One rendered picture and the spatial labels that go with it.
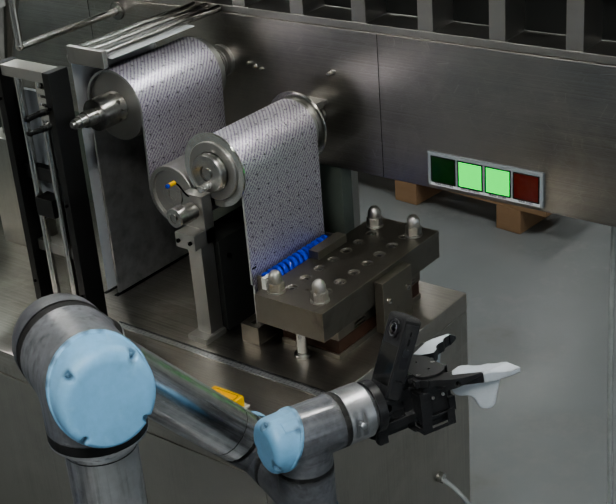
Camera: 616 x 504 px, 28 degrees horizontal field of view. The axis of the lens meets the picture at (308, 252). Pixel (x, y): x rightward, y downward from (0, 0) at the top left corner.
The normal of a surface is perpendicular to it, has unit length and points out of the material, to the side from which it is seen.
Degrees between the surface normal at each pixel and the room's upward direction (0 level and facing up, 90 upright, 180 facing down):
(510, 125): 90
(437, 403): 82
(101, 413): 82
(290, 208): 90
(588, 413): 0
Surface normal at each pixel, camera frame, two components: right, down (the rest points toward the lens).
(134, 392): 0.47, 0.23
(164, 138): 0.80, 0.24
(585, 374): -0.07, -0.90
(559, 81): -0.60, 0.39
